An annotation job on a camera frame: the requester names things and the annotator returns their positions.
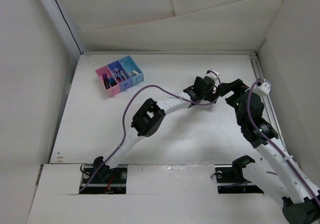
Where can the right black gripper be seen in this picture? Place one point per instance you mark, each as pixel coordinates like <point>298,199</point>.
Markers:
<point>237,86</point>

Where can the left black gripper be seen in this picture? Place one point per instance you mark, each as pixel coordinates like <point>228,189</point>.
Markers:
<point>211,97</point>

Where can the pink tip dark refill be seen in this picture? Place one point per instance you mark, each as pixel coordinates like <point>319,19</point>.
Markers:
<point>120,76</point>

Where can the blue cap black highlighter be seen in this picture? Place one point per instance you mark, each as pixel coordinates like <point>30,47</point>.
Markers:
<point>112,82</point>

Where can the purple cap black highlighter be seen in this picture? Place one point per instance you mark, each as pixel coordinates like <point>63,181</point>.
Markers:
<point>106,81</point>

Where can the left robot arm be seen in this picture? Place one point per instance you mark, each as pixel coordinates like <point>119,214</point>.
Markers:
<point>147,120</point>

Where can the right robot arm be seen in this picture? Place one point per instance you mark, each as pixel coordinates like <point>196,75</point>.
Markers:
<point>297,196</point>

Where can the light blue drawer box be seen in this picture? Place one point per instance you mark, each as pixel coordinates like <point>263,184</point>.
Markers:
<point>129,65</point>

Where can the purple-blue drawer box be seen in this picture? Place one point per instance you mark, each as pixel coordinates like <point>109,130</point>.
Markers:
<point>117,66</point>

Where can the pink drawer box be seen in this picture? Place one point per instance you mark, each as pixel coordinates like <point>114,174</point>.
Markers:
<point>112,91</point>

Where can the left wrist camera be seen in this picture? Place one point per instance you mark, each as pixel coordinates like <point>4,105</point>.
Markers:
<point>212,76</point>

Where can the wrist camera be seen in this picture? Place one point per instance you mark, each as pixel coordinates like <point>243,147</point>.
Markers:
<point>263,88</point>
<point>212,76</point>

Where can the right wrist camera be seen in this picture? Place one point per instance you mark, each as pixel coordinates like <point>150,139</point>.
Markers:
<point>263,88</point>

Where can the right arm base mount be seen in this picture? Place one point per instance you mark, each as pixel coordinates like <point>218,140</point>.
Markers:
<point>230,179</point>

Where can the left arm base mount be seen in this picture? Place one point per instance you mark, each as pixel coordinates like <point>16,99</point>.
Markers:
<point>114,181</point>

